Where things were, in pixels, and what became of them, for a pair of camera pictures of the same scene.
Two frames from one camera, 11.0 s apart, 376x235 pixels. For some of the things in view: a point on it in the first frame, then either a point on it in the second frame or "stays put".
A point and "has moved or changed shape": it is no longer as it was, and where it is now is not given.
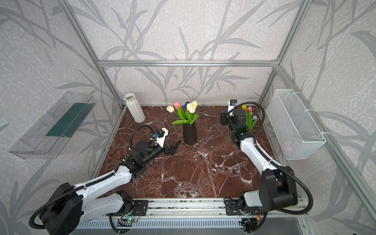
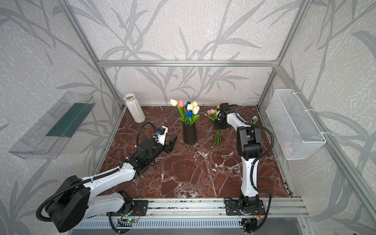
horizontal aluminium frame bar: [141, 63] stays put
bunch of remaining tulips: [250, 119] to [214, 113]
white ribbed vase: [134, 107] stays put
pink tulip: [176, 105] has moved or changed shape
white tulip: [171, 109] to [173, 102]
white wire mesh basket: [295, 133] stays put
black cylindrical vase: [189, 133] stays put
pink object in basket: [288, 148] stays put
